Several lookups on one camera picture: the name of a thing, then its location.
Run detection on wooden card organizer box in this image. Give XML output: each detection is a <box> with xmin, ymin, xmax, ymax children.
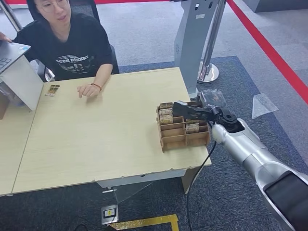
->
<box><xmin>156</xmin><ymin>101</ymin><xmax>211</xmax><ymax>153</ymax></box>

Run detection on brown cardboard box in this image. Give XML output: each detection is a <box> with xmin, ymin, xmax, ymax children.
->
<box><xmin>0</xmin><ymin>92</ymin><xmax>10</xmax><ymax>120</ymax></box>

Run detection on metal floor socket box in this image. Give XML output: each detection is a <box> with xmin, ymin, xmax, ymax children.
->
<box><xmin>101</xmin><ymin>205</ymin><xmax>119</xmax><ymax>226</ymax></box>

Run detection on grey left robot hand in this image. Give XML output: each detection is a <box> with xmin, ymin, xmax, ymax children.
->
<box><xmin>173</xmin><ymin>101</ymin><xmax>245</xmax><ymax>134</ymax></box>

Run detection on clear plastic wrap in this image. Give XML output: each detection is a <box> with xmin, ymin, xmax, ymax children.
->
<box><xmin>196</xmin><ymin>89</ymin><xmax>227</xmax><ymax>110</ymax></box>

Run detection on white laptop stand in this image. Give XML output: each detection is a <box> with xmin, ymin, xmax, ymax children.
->
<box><xmin>0</xmin><ymin>55</ymin><xmax>45</xmax><ymax>111</ymax></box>

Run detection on person's hand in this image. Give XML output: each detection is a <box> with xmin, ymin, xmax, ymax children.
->
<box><xmin>0</xmin><ymin>31</ymin><xmax>13</xmax><ymax>44</ymax></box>

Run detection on grey laptop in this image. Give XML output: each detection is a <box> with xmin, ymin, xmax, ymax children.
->
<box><xmin>0</xmin><ymin>40</ymin><xmax>32</xmax><ymax>75</ymax></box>

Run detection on clear plastic sheet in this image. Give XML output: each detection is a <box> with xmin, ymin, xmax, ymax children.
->
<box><xmin>251</xmin><ymin>93</ymin><xmax>279</xmax><ymax>120</ymax></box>

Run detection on grey metal bar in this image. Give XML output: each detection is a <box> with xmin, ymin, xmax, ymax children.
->
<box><xmin>0</xmin><ymin>0</ymin><xmax>23</xmax><ymax>33</ymax></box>

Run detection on chrome stanchion post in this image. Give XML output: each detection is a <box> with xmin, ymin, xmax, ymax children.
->
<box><xmin>197</xmin><ymin>0</ymin><xmax>227</xmax><ymax>84</ymax></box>

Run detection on black office chair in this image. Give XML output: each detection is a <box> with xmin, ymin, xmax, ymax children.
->
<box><xmin>36</xmin><ymin>0</ymin><xmax>120</xmax><ymax>83</ymax></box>

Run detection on person's left hand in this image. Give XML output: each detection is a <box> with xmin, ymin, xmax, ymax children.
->
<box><xmin>77</xmin><ymin>83</ymin><xmax>102</xmax><ymax>99</ymax></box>

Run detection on grey platform base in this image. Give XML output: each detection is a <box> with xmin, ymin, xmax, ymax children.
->
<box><xmin>242</xmin><ymin>0</ymin><xmax>308</xmax><ymax>13</ymax></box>

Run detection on grey desk underframe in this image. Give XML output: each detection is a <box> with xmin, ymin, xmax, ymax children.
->
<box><xmin>96</xmin><ymin>166</ymin><xmax>205</xmax><ymax>195</ymax></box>

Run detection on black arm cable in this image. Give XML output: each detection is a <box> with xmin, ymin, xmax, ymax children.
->
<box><xmin>186</xmin><ymin>122</ymin><xmax>217</xmax><ymax>231</ymax></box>

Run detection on person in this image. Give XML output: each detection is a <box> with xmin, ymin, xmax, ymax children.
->
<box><xmin>12</xmin><ymin>0</ymin><xmax>114</xmax><ymax>99</ymax></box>

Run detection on eyeglasses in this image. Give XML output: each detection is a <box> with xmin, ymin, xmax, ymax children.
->
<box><xmin>36</xmin><ymin>0</ymin><xmax>69</xmax><ymax>13</ymax></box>

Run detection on yellow floor tape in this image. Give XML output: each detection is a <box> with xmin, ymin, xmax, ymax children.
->
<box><xmin>109</xmin><ymin>214</ymin><xmax>180</xmax><ymax>231</ymax></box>

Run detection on grey kiosk stand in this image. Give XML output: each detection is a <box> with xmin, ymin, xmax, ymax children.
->
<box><xmin>174</xmin><ymin>0</ymin><xmax>226</xmax><ymax>100</ymax></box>

